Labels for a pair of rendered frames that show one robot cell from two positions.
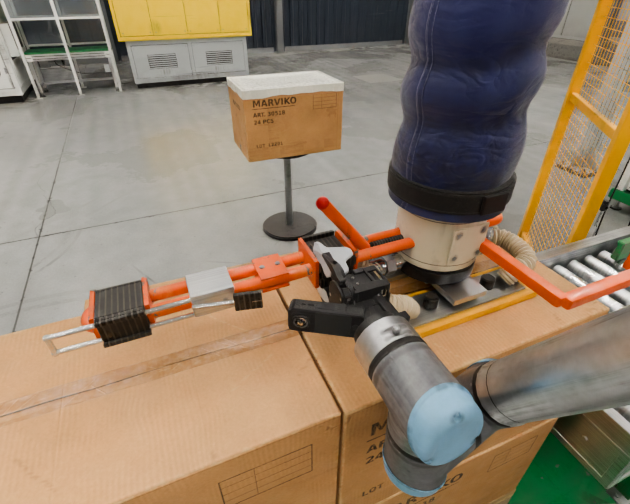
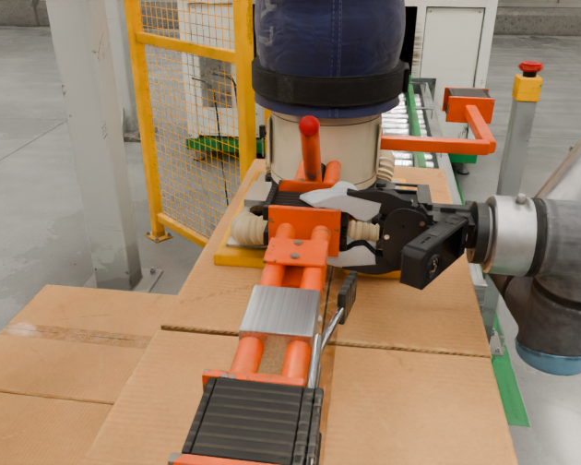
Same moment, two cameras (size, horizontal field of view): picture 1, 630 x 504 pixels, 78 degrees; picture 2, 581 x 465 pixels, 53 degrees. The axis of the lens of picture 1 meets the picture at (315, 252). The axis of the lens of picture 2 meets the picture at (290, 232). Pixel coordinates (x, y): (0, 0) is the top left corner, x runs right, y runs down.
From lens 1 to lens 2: 0.61 m
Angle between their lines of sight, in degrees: 51
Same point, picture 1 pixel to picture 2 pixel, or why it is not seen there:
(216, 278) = (283, 299)
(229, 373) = (363, 439)
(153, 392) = not seen: outside the picture
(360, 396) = (472, 335)
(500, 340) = not seen: hidden behind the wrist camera
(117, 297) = (243, 417)
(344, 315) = (458, 227)
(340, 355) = (398, 325)
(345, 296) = (429, 214)
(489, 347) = not seen: hidden behind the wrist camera
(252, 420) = (468, 440)
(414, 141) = (336, 22)
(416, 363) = (574, 206)
